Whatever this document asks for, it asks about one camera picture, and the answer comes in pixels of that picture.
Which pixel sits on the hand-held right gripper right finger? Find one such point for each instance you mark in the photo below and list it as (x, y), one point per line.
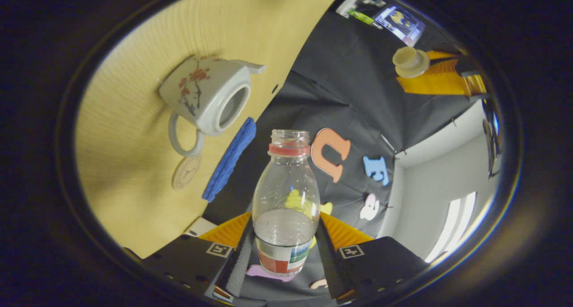
(329, 262)

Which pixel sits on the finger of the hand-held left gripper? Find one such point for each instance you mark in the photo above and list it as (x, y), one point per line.
(447, 85)
(465, 65)

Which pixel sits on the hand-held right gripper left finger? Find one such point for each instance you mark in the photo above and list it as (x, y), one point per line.
(239, 257)

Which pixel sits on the clear plastic water bottle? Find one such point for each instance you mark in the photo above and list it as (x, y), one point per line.
(286, 199)

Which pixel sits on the round brown coaster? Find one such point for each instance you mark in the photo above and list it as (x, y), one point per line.
(186, 172)

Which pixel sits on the white floral teacup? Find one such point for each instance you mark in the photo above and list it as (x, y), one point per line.
(201, 92)

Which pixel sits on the green drink bottle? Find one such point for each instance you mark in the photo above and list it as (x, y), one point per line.
(360, 17)

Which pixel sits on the computer monitor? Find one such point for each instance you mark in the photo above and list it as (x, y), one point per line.
(400, 25)

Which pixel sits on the ceiling light panel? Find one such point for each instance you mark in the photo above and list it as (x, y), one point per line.
(452, 226)

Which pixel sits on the blue folded towel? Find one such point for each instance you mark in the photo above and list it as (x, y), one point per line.
(230, 159)

